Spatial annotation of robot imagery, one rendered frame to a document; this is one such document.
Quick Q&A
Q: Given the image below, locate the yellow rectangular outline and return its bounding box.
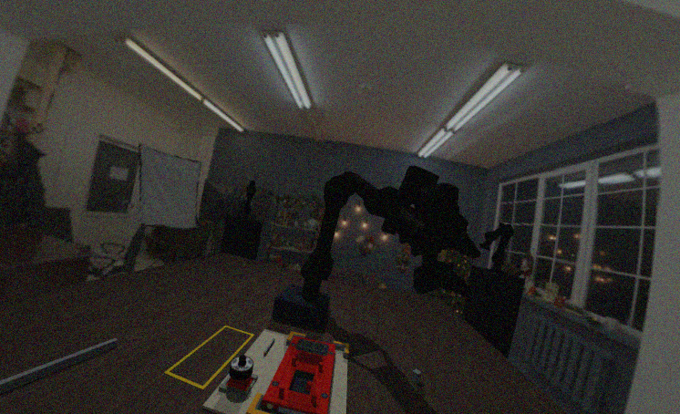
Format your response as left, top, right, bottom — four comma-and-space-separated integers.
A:
164, 326, 254, 390

